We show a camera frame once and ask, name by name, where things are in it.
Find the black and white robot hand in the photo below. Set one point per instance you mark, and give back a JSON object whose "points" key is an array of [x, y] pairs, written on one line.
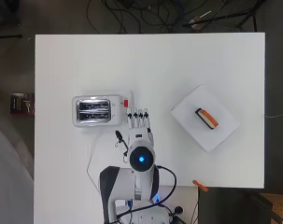
{"points": [[141, 132]]}

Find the toast slice with orange crust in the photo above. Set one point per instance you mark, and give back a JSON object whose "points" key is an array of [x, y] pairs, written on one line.
{"points": [[209, 118]]}

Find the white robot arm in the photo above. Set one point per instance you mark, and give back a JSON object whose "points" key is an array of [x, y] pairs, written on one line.
{"points": [[122, 186]]}

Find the steel toaster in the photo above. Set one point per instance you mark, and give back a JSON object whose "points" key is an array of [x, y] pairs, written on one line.
{"points": [[94, 110]]}

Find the black block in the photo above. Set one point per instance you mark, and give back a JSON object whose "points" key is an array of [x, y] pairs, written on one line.
{"points": [[197, 112]]}

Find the orange clamp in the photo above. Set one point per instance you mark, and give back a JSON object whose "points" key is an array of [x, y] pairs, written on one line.
{"points": [[200, 185]]}

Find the dark printed box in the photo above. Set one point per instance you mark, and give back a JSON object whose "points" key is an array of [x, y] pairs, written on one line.
{"points": [[22, 104]]}

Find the white hanging sheet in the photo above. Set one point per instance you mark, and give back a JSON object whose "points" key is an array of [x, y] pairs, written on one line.
{"points": [[7, 186]]}

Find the wooden box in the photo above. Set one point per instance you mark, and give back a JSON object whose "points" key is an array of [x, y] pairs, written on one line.
{"points": [[276, 207]]}

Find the black rod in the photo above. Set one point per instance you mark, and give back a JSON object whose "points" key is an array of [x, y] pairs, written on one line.
{"points": [[7, 36]]}

